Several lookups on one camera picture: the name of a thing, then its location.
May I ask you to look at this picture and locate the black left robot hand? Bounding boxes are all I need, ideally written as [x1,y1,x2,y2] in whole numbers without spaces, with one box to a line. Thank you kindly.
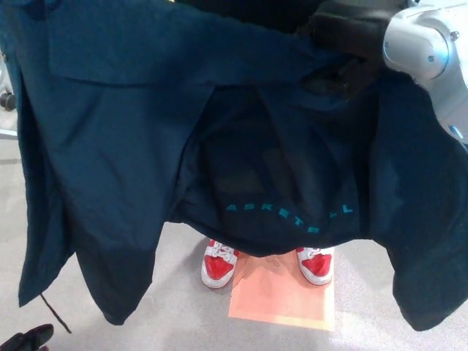
[8,322,55,351]

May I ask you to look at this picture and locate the dark navy coat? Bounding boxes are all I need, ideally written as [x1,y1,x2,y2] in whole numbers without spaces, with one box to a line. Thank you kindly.
[0,0,468,334]

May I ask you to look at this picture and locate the person's right red white sneaker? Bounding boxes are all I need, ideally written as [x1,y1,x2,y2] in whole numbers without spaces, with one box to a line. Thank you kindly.
[200,238,241,290]

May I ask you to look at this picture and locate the person's red white sneaker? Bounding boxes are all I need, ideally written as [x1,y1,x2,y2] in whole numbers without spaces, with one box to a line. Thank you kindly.
[295,245,336,286]
[200,238,241,290]

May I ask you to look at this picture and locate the person's left red white sneaker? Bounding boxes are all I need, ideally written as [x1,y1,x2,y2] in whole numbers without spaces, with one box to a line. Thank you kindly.
[295,245,336,286]

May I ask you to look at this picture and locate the person's black sweater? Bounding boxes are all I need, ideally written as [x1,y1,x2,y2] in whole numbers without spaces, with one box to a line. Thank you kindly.
[233,0,325,36]

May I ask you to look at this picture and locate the orange rectangular floor marker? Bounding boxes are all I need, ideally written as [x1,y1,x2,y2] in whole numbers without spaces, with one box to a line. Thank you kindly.
[227,252,336,322]

